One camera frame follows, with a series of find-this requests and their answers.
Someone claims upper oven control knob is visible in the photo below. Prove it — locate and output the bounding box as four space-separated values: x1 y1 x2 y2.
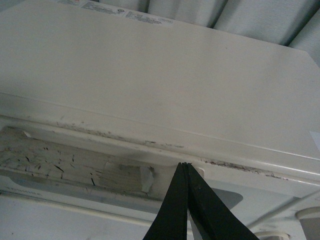
295 206 320 228

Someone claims cream Toshiba toaster oven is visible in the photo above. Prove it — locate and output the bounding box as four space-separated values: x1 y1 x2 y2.
0 0 320 240

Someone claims oven control knob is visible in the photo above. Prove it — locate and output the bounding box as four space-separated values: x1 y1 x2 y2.
295 206 320 228
254 231 290 240

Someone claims lower oven control knob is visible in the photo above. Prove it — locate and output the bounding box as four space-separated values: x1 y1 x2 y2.
254 231 290 240

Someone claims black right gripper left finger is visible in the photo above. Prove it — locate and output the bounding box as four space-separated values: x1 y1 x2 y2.
144 163 188 240

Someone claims pale grey curtain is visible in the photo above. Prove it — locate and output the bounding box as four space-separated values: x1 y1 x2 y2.
104 0 320 64

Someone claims cream oven door with handle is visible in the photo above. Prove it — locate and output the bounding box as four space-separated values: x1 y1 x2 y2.
0 119 305 240

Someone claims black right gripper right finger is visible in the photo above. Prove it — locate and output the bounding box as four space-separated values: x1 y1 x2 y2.
187 163 257 240

